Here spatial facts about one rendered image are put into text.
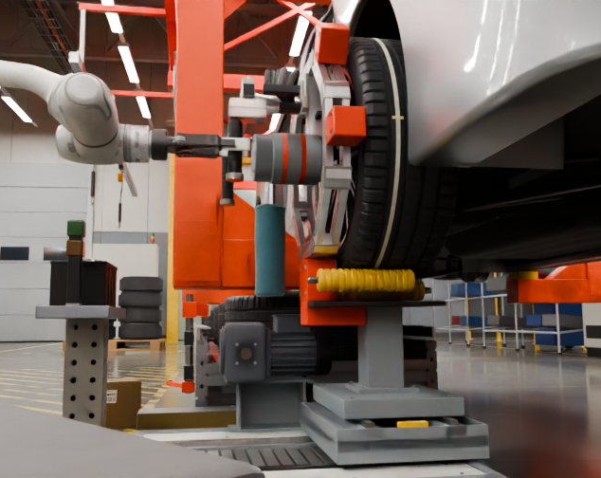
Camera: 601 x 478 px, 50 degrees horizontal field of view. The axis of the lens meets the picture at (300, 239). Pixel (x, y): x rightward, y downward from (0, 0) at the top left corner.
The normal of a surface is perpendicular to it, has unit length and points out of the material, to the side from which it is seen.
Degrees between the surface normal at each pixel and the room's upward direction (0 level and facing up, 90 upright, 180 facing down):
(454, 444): 90
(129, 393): 90
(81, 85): 83
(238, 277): 90
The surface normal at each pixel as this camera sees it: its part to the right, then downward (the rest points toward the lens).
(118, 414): 0.58, -0.11
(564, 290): 0.16, -0.12
